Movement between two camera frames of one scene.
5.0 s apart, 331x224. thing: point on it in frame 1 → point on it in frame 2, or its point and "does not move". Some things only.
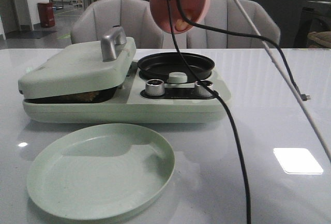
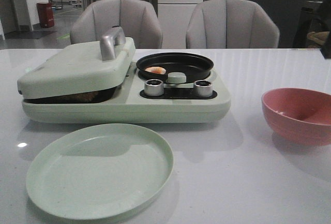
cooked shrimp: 181,25 → 156,70
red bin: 46,14 does not move
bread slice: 78,98 does not move
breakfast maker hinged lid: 81,70 does not move
